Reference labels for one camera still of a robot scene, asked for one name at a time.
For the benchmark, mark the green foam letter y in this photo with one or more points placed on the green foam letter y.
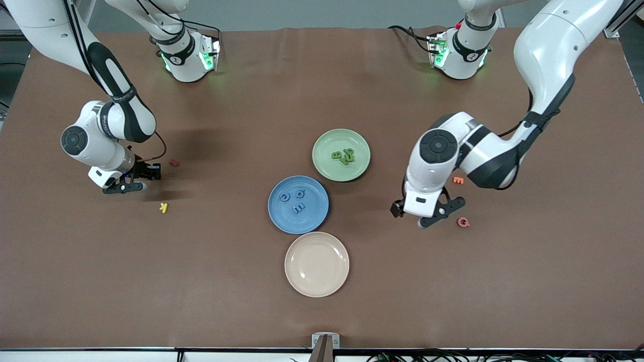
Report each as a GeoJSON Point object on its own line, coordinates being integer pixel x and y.
{"type": "Point", "coordinates": [347, 160]}

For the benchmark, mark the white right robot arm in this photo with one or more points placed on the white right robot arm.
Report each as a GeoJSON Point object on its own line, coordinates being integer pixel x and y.
{"type": "Point", "coordinates": [45, 30]}

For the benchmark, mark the aluminium frame profile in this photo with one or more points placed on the aluminium frame profile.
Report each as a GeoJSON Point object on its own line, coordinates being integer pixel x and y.
{"type": "Point", "coordinates": [616, 27]}

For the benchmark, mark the brown table mat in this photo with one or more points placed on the brown table mat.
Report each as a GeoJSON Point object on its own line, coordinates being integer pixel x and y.
{"type": "Point", "coordinates": [100, 281]}

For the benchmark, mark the grey metal bracket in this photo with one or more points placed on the grey metal bracket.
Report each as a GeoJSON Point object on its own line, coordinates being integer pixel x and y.
{"type": "Point", "coordinates": [325, 341]}

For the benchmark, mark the blue foam letter m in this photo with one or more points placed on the blue foam letter m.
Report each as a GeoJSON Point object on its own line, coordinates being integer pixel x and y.
{"type": "Point", "coordinates": [300, 207]}

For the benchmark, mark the blue plate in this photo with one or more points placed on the blue plate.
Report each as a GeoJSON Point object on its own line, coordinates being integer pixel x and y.
{"type": "Point", "coordinates": [282, 218]}

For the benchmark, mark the beige plate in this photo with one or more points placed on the beige plate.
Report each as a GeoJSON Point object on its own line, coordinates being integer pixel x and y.
{"type": "Point", "coordinates": [317, 264]}

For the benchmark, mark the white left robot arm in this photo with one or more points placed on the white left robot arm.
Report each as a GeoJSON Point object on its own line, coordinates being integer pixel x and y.
{"type": "Point", "coordinates": [548, 50]}

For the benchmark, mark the blue foam letter e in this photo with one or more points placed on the blue foam letter e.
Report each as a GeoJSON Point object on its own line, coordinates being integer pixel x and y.
{"type": "Point", "coordinates": [282, 197]}

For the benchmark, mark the green plate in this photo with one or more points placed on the green plate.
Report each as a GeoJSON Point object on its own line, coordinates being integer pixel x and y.
{"type": "Point", "coordinates": [327, 168]}

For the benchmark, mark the pink foam letter Q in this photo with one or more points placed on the pink foam letter Q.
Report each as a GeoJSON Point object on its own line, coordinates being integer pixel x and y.
{"type": "Point", "coordinates": [459, 222]}

